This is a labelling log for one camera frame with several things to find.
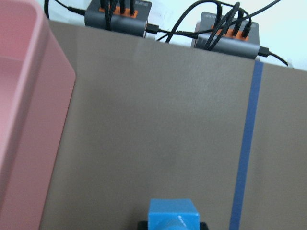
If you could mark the small blue block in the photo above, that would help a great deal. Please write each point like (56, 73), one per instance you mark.
(173, 214)

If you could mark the pink plastic box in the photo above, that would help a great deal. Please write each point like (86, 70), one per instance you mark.
(36, 84)

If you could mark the upper grey usb hub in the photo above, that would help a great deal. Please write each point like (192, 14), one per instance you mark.
(122, 16)

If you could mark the grey usb hub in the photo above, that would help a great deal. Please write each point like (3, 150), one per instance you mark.
(122, 16)
(236, 45)

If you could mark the lower grey usb hub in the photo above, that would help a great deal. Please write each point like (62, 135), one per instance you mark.
(236, 45)

